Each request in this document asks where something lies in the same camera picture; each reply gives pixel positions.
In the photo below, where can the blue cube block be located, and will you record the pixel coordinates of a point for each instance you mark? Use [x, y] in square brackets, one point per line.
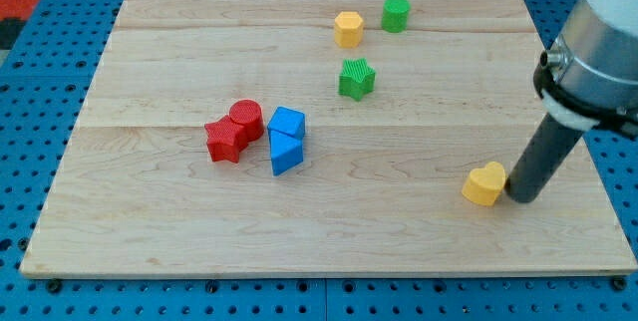
[288, 122]

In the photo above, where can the blue triangle block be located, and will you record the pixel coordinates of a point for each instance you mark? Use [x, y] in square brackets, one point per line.
[285, 152]

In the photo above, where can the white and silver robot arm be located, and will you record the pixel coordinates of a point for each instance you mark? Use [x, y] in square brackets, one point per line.
[587, 79]

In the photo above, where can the yellow hexagon block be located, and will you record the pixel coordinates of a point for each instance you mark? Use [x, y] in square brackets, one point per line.
[348, 29]

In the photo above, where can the yellow heart block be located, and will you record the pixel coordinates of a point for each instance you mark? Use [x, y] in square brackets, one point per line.
[484, 185]

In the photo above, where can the green cylinder block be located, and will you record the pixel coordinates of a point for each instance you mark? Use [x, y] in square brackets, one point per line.
[395, 15]

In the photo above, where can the red cylinder block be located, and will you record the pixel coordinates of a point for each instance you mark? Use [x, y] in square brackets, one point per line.
[248, 113]

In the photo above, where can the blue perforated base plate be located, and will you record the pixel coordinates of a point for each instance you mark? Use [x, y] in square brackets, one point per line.
[44, 80]

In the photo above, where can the wooden board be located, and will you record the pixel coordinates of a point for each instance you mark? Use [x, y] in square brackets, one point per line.
[378, 193]

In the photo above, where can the green star block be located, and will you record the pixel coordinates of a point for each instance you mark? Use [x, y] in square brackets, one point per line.
[356, 79]

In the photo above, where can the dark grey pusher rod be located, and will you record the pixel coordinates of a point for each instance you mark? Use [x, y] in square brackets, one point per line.
[546, 150]

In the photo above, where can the red star block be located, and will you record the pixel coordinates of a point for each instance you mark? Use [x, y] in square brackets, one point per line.
[226, 139]

